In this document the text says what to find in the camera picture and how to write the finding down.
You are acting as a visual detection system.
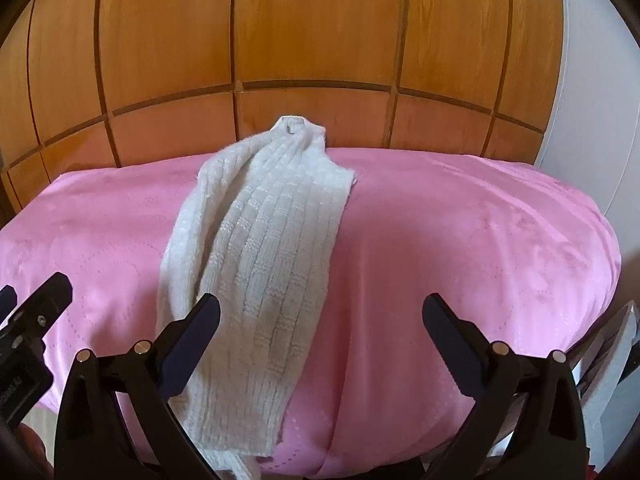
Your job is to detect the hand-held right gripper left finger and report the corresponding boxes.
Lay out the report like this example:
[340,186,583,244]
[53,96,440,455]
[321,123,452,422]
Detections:
[54,294,222,480]

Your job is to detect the pink blanket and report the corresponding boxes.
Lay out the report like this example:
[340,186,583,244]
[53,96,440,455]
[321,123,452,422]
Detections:
[0,147,623,480]

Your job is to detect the white foam sheet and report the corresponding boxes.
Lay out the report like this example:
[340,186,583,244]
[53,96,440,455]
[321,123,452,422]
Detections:
[575,302,640,461]

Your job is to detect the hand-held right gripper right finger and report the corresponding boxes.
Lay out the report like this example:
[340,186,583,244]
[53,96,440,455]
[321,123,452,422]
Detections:
[421,294,587,480]

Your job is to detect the person's left hand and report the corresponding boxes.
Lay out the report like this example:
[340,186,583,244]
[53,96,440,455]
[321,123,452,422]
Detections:
[16,422,52,480]

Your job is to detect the white knit sweater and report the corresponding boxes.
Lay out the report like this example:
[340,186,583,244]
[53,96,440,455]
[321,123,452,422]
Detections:
[157,115,357,480]

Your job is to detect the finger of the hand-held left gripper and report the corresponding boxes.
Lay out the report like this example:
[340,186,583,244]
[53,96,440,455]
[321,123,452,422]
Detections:
[0,285,19,329]
[10,272,74,347]

